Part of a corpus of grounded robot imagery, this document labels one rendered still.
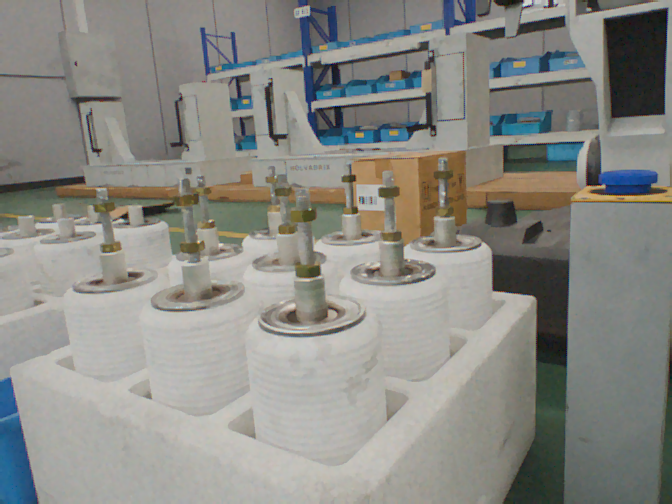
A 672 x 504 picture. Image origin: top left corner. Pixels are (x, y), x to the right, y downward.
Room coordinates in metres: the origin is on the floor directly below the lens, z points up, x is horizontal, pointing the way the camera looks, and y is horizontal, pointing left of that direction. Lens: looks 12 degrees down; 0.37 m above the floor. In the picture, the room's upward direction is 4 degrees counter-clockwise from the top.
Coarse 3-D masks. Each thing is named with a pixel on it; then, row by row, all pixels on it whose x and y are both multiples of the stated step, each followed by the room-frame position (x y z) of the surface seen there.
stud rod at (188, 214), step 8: (184, 184) 0.40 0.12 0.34; (184, 192) 0.40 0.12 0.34; (184, 208) 0.40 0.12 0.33; (192, 208) 0.41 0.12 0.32; (184, 216) 0.40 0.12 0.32; (192, 216) 0.41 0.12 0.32; (184, 224) 0.40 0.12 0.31; (192, 224) 0.40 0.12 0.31; (192, 232) 0.40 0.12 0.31; (192, 240) 0.40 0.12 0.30; (192, 256) 0.40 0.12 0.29
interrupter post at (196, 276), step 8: (184, 264) 0.40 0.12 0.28; (192, 264) 0.40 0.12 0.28; (200, 264) 0.40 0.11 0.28; (208, 264) 0.41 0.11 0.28; (184, 272) 0.40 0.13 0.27; (192, 272) 0.40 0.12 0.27; (200, 272) 0.40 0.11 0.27; (208, 272) 0.40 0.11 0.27; (184, 280) 0.40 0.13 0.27; (192, 280) 0.40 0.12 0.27; (200, 280) 0.40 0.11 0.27; (208, 280) 0.40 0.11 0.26; (184, 288) 0.40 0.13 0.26; (192, 288) 0.40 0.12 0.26; (200, 288) 0.40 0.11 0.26; (208, 288) 0.40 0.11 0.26; (192, 296) 0.40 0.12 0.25; (200, 296) 0.40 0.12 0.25; (208, 296) 0.40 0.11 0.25
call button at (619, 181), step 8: (600, 176) 0.40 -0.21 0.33; (608, 176) 0.39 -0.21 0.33; (616, 176) 0.39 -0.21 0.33; (624, 176) 0.38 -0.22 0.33; (632, 176) 0.38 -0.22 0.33; (640, 176) 0.38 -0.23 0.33; (648, 176) 0.38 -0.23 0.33; (656, 176) 0.38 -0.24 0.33; (608, 184) 0.39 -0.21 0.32; (616, 184) 0.39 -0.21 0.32; (624, 184) 0.38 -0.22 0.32; (632, 184) 0.38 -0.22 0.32; (640, 184) 0.38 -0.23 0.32; (648, 184) 0.38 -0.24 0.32; (616, 192) 0.39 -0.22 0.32; (624, 192) 0.39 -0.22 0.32; (632, 192) 0.38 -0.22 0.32; (640, 192) 0.38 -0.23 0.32
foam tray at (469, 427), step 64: (512, 320) 0.48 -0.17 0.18; (64, 384) 0.41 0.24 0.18; (128, 384) 0.40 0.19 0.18; (448, 384) 0.36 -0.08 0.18; (512, 384) 0.47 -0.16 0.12; (64, 448) 0.41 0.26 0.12; (128, 448) 0.35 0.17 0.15; (192, 448) 0.30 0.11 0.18; (256, 448) 0.30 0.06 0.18; (384, 448) 0.29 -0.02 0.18; (448, 448) 0.34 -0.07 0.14; (512, 448) 0.47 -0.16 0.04
